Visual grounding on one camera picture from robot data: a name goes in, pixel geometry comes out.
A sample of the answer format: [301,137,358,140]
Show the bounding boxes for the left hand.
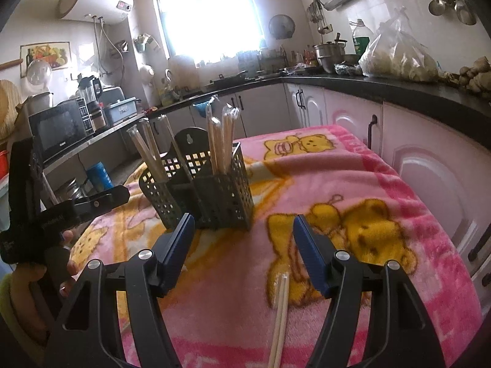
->
[1,227,78,364]

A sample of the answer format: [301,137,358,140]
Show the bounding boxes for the pink bear blanket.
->
[71,124,483,368]

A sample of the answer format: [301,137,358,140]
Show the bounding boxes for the red plastic bucket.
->
[0,150,9,179]

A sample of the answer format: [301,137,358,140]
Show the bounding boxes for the blue cup on shelf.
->
[86,162,113,193]

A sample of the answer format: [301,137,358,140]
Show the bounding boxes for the dark green utensil basket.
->
[139,127,254,230]

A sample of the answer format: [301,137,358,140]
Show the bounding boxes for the black microwave oven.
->
[28,98,94,163]

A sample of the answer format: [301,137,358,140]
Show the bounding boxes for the wrapped chopsticks on blanket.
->
[267,267,290,368]

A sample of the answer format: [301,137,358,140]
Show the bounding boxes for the round wooden cutting board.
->
[0,80,22,142]

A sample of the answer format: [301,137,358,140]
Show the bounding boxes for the wrapped chopsticks left compartment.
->
[126,115,193,183]

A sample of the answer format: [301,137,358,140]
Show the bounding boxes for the wrapped chopsticks compartment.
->
[126,115,193,183]
[206,94,240,174]

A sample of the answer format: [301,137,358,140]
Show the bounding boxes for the grey storage box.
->
[104,97,140,126]

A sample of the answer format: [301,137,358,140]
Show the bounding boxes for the wrapped chopsticks right compartment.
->
[206,94,240,174]

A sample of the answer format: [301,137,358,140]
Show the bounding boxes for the blue hanging bowl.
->
[192,102,210,118]

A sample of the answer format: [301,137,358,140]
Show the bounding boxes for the framed fruit picture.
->
[20,42,72,77]

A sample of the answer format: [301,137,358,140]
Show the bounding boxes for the steel cooking pot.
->
[314,40,347,74]

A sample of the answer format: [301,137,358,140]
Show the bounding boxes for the plastic bag of food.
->
[359,7,439,83]

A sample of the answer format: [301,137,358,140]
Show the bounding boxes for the green label oil bottle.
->
[350,18,374,56]

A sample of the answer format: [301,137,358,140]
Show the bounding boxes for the white water heater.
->
[56,0,133,25]

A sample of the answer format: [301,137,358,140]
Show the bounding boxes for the hanging steel ladle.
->
[428,0,446,17]

